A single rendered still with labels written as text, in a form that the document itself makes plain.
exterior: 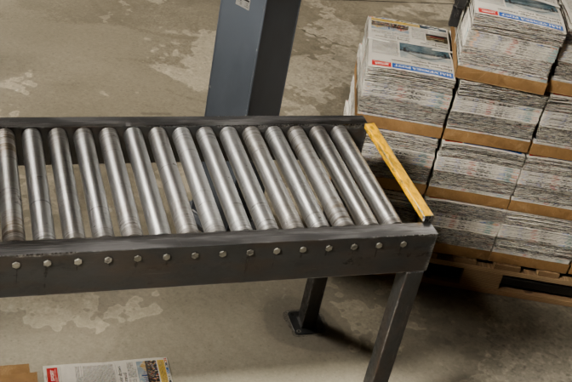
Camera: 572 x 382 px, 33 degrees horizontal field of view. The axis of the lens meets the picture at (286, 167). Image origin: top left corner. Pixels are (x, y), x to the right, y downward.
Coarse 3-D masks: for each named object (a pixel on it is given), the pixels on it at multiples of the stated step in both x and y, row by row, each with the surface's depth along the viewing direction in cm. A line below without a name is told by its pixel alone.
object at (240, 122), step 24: (0, 120) 243; (24, 120) 245; (48, 120) 246; (72, 120) 248; (96, 120) 250; (120, 120) 252; (144, 120) 254; (168, 120) 256; (192, 120) 258; (216, 120) 260; (240, 120) 262; (264, 120) 265; (288, 120) 267; (312, 120) 269; (336, 120) 271; (360, 120) 274; (48, 144) 247; (72, 144) 249; (96, 144) 251; (120, 144) 253; (312, 144) 271; (360, 144) 276
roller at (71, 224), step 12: (60, 132) 243; (60, 144) 239; (60, 156) 234; (60, 168) 230; (72, 168) 233; (60, 180) 227; (72, 180) 228; (60, 192) 223; (72, 192) 223; (60, 204) 220; (72, 204) 220; (60, 216) 218; (72, 216) 216; (72, 228) 212
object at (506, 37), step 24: (480, 0) 294; (504, 0) 299; (480, 24) 288; (504, 24) 287; (528, 24) 286; (552, 24) 289; (456, 48) 307; (480, 48) 293; (504, 48) 292; (528, 48) 291; (552, 48) 290; (504, 72) 296; (528, 72) 296
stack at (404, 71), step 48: (384, 48) 309; (432, 48) 315; (384, 96) 304; (432, 96) 303; (480, 96) 302; (528, 96) 301; (432, 144) 313; (480, 192) 323; (528, 192) 322; (480, 240) 334; (528, 240) 332; (480, 288) 345
